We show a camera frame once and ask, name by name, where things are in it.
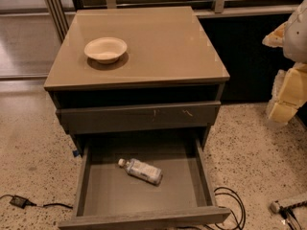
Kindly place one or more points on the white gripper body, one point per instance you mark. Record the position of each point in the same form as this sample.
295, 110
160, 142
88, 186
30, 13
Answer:
296, 37

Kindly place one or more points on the blue tape piece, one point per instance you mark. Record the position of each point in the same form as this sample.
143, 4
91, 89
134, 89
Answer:
75, 153

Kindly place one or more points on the white power strip with cables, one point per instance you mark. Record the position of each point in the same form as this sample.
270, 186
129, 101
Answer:
285, 208

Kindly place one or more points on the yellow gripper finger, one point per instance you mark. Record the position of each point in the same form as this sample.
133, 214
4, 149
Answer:
289, 94
275, 38

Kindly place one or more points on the clear plastic water bottle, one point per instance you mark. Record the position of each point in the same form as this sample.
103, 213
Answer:
141, 170

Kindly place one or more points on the closed grey top drawer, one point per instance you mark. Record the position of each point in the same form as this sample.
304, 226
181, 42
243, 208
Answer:
137, 117

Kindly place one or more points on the open grey middle drawer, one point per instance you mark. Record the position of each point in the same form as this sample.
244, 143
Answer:
109, 199

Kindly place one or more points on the black power adapter with cable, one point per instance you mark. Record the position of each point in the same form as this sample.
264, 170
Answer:
23, 202

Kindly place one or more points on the white paper bowl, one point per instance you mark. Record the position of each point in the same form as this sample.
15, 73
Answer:
105, 50

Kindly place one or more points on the grey drawer cabinet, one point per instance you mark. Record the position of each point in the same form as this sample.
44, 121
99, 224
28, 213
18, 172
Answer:
169, 60

